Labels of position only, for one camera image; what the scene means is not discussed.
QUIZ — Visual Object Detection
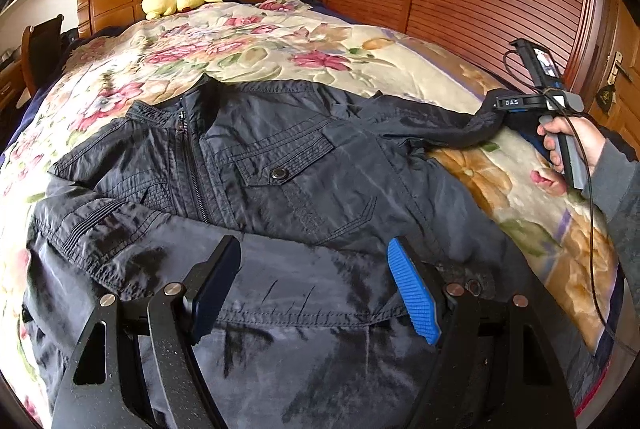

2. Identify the dark navy jacket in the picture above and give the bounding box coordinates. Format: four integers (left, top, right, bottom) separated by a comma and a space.
20, 74, 601, 429

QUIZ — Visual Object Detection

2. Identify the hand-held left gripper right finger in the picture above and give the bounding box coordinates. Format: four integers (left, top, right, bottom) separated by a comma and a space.
386, 236, 581, 429

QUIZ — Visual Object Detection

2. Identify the brass door handle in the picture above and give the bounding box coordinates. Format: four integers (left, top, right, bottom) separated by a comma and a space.
607, 51, 635, 84

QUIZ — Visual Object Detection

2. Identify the person's right hand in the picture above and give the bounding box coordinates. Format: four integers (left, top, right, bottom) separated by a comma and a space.
537, 115, 610, 177

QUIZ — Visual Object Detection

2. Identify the floral blanket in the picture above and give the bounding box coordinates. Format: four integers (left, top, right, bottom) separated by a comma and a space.
0, 0, 631, 429

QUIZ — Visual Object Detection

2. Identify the wooden chair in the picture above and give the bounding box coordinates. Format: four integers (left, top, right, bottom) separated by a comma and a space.
21, 14, 66, 96

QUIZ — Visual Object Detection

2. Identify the black cable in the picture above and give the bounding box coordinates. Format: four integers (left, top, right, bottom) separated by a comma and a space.
502, 49, 622, 350

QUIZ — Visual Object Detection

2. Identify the person's right forearm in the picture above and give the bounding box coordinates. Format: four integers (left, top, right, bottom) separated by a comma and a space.
590, 134, 640, 295

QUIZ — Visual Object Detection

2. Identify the wooden door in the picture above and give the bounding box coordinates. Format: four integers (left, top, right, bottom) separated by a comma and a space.
587, 0, 640, 144

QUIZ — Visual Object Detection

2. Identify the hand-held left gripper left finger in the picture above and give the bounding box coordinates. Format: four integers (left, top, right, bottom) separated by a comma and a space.
50, 235, 242, 429

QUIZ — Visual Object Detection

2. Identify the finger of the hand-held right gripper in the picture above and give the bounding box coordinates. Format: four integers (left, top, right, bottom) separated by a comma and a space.
492, 95, 540, 114

